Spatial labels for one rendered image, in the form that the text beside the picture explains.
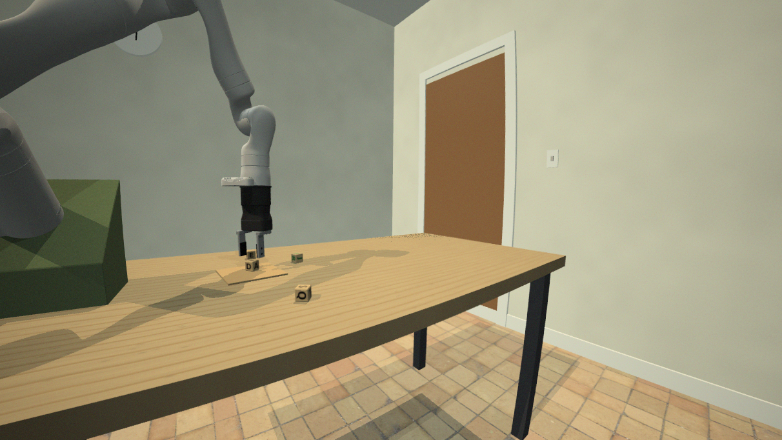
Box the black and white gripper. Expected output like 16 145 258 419
221 166 272 258

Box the tan flat mat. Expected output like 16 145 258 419
216 263 288 286

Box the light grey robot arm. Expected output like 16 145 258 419
0 0 276 239

